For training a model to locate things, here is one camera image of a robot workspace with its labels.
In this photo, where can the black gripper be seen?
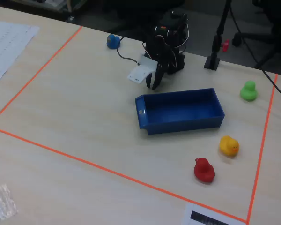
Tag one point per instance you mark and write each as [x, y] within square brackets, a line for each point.
[159, 68]

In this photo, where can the blue rubber duck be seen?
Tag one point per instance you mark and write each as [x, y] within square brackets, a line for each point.
[112, 42]

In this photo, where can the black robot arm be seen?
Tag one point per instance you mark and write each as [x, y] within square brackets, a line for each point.
[172, 23]

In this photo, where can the blue plastic box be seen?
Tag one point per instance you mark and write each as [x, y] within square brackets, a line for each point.
[178, 122]

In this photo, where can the green rubber duck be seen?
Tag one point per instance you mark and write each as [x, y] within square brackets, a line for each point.
[248, 92]

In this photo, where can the yellow rubber duck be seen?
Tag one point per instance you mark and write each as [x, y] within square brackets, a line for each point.
[228, 145]

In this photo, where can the red rubber duck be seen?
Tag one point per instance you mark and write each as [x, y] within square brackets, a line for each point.
[203, 171]

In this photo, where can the red clamp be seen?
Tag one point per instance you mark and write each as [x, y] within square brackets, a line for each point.
[225, 45]

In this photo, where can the orange tape strip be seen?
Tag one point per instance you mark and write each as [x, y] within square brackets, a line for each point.
[262, 148]
[103, 168]
[29, 82]

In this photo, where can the black office chair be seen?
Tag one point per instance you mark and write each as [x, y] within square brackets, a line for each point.
[248, 35]

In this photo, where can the white paper with black bar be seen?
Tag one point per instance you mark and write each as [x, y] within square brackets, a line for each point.
[201, 216]

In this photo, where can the printed white paper sheet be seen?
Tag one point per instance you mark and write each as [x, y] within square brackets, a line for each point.
[7, 47]

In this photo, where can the clear plastic bag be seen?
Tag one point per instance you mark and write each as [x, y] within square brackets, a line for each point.
[1, 206]

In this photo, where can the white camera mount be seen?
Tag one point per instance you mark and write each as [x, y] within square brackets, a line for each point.
[140, 72]

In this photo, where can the black camera stand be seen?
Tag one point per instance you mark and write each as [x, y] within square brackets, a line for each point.
[212, 62]

